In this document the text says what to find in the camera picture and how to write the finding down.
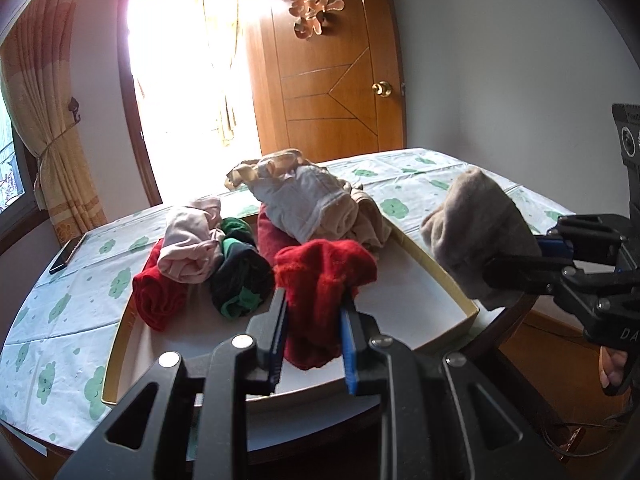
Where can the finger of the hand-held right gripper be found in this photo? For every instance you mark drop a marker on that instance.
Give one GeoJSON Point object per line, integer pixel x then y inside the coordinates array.
{"type": "Point", "coordinates": [530, 272]}
{"type": "Point", "coordinates": [585, 240]}

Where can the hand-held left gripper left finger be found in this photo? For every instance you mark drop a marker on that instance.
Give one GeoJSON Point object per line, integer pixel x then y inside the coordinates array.
{"type": "Point", "coordinates": [277, 335]}

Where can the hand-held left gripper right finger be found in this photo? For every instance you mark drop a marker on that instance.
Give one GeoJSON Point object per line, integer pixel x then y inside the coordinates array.
{"type": "Point", "coordinates": [350, 355]}

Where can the bright red underwear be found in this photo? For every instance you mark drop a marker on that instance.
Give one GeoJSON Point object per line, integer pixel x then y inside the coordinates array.
{"type": "Point", "coordinates": [320, 285]}

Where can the tan underwear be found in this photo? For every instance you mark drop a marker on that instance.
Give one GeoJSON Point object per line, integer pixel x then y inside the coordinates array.
{"type": "Point", "coordinates": [475, 230]}

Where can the white cardboard box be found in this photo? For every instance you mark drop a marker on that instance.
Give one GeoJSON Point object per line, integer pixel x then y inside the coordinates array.
{"type": "Point", "coordinates": [400, 305]}

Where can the black and green underwear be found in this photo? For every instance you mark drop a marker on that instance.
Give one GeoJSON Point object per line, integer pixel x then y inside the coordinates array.
{"type": "Point", "coordinates": [240, 275]}

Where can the dark red underwear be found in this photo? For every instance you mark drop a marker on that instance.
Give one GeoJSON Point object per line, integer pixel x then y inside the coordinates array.
{"type": "Point", "coordinates": [157, 300]}
{"type": "Point", "coordinates": [272, 242]}

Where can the pale pink underwear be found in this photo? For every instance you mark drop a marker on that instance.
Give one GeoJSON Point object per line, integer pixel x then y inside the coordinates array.
{"type": "Point", "coordinates": [190, 250]}

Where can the white lace-trimmed underwear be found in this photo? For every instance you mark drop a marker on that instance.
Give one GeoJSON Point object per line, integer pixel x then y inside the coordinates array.
{"type": "Point", "coordinates": [305, 205]}

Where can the person's right hand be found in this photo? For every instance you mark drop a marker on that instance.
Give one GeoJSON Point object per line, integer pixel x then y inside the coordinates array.
{"type": "Point", "coordinates": [612, 367]}

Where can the table with green-patterned cloth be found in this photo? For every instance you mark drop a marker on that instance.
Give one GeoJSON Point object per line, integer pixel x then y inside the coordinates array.
{"type": "Point", "coordinates": [65, 330]}

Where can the black phone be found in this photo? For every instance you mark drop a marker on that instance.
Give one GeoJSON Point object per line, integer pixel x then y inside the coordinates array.
{"type": "Point", "coordinates": [67, 255]}

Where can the brass door knob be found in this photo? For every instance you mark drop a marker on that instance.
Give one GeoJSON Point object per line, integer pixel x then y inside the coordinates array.
{"type": "Point", "coordinates": [382, 88]}

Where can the wooden door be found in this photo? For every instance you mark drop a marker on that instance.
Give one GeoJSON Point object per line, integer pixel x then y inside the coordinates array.
{"type": "Point", "coordinates": [325, 85]}

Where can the beige curtain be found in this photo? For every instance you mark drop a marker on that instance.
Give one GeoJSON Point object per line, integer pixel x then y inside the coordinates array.
{"type": "Point", "coordinates": [55, 160]}

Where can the dark curtain hook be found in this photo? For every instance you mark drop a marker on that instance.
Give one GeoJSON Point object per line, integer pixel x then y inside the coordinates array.
{"type": "Point", "coordinates": [75, 109]}

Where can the window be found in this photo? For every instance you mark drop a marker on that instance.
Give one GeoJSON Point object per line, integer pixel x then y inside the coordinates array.
{"type": "Point", "coordinates": [10, 160]}

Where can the pink paper door decoration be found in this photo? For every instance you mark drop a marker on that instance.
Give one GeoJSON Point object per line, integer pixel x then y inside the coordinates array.
{"type": "Point", "coordinates": [315, 7]}

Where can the wooden door frame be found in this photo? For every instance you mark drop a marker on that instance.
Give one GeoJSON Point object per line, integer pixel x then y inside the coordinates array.
{"type": "Point", "coordinates": [145, 160]}

